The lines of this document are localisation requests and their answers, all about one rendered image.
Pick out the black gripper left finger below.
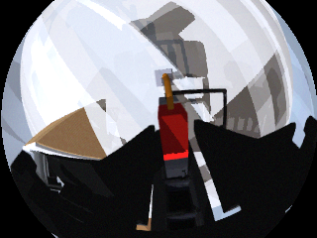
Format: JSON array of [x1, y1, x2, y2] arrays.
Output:
[[47, 124, 158, 226]]

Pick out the black thin cord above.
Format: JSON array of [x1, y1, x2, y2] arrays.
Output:
[[158, 88, 227, 128]]

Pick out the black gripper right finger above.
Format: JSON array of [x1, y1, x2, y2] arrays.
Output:
[[194, 119, 296, 213]]

